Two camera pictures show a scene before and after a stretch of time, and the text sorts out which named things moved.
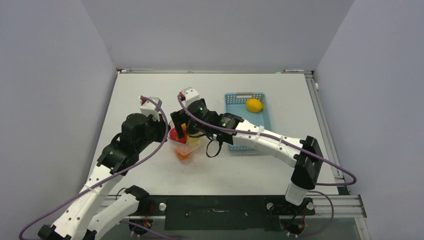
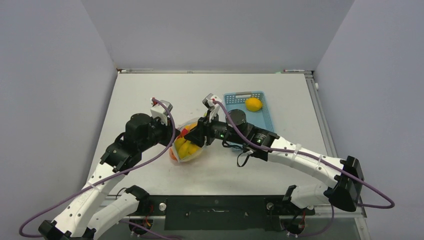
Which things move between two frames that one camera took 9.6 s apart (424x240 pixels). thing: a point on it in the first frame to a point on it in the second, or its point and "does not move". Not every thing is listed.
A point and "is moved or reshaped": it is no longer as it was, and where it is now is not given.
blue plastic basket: x=235 y=103 does not move
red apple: x=173 y=135 is moved or reshaped
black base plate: x=225 y=212 does not move
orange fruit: x=180 y=156 to x=172 y=154
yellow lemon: x=254 y=105 does not move
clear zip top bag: x=185 y=149 is moved or reshaped
